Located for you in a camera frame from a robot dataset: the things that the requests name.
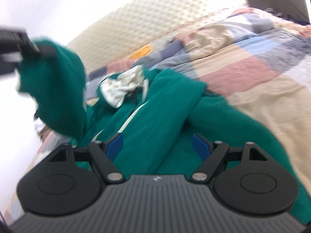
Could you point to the patchwork quilt bedspread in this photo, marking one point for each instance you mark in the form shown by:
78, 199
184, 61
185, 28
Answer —
259, 64

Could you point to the pile of clothes on nightstand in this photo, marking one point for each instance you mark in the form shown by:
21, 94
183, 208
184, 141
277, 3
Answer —
41, 128

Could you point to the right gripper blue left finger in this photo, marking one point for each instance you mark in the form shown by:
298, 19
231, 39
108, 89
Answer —
103, 154

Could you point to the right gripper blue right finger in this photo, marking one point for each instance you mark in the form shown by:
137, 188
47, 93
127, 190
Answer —
213, 157

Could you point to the cream quilted headboard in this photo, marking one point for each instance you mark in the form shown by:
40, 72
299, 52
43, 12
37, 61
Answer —
141, 22

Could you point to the green zip hoodie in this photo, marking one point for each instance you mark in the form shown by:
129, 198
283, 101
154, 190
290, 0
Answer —
157, 112

